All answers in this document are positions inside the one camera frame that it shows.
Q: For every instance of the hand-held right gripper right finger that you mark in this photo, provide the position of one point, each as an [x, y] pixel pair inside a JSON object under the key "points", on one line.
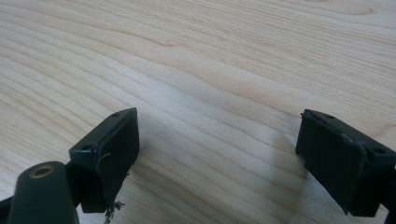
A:
{"points": [[336, 161]]}

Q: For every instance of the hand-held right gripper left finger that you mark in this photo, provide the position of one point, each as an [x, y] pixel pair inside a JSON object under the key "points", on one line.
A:
{"points": [[109, 158]]}

